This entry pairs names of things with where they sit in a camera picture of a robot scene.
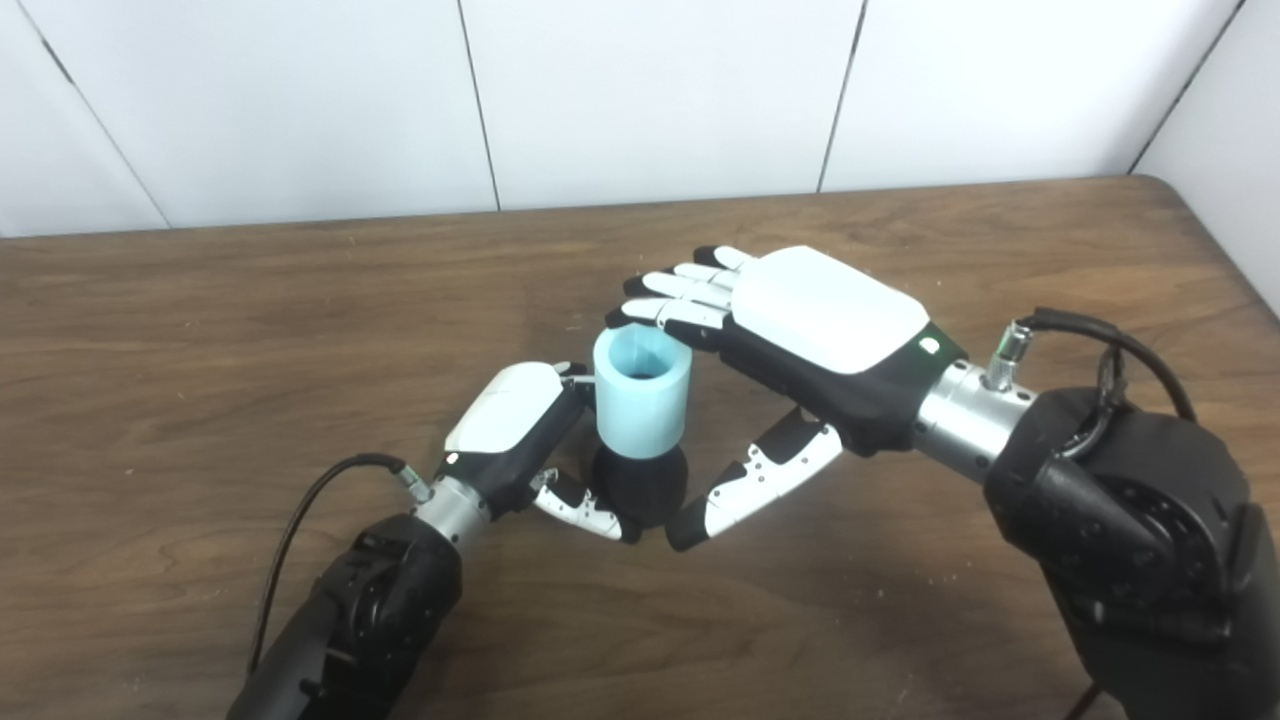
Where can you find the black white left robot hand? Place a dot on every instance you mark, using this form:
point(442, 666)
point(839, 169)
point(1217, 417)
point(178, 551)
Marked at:
point(505, 420)

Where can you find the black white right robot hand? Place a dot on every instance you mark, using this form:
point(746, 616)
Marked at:
point(830, 320)

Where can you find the light blue cylinder cup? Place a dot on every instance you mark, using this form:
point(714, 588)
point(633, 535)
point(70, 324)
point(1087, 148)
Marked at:
point(640, 400)

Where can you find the black funnel-shaped nozzle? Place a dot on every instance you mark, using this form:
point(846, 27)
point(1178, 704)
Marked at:
point(642, 490)

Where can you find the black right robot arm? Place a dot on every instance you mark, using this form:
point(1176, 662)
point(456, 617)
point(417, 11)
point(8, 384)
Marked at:
point(1130, 540)

